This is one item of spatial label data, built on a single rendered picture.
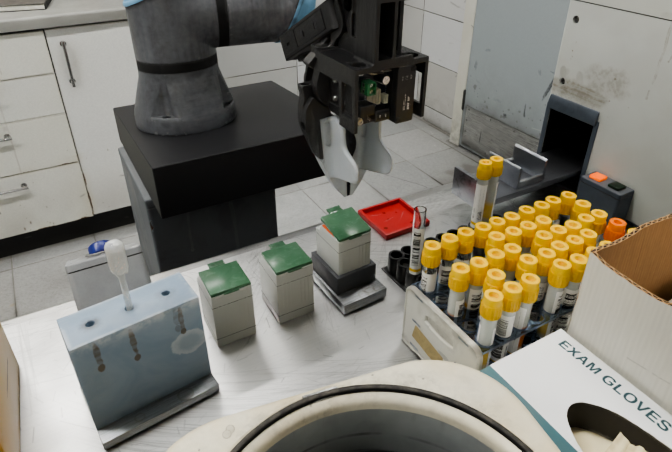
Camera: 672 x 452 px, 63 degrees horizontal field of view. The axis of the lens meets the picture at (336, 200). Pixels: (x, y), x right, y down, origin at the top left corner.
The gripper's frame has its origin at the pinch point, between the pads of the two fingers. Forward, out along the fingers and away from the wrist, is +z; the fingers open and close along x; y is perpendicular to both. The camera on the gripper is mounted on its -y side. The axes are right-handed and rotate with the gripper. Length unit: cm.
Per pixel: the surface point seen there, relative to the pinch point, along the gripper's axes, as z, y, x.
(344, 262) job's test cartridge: 8.2, 2.4, -1.2
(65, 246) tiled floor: 101, -164, -26
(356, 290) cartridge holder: 11.8, 3.3, -0.2
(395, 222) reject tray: 13.1, -6.5, 12.3
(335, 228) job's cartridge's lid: 4.8, 0.8, -1.4
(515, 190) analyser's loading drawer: 9.3, 0.1, 26.5
